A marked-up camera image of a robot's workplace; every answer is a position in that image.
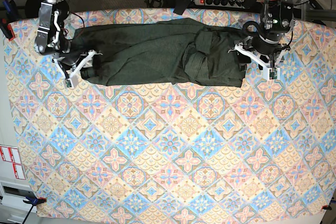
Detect white red labelled stickers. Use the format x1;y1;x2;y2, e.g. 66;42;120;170
1;145;26;180

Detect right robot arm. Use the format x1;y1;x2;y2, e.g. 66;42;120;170
34;0;93;79

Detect red clamp bottom right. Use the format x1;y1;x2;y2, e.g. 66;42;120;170
321;205;332;210

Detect black power strip red switch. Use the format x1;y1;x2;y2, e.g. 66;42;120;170
194;0;244;8

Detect patterned tile tablecloth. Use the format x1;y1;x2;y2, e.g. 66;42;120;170
4;19;335;223

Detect dark green long-sleeve shirt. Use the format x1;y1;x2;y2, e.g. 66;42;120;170
72;18;246;87

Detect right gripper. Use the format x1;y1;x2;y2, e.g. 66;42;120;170
54;39;101;77

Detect blue clamp bottom left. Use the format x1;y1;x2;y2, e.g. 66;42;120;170
22;197;47;224

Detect red black clamp top left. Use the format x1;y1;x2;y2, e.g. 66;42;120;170
1;0;18;41

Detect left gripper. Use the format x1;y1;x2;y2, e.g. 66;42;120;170
237;35;282;72

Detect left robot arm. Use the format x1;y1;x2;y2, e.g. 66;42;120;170
234;0;295;80

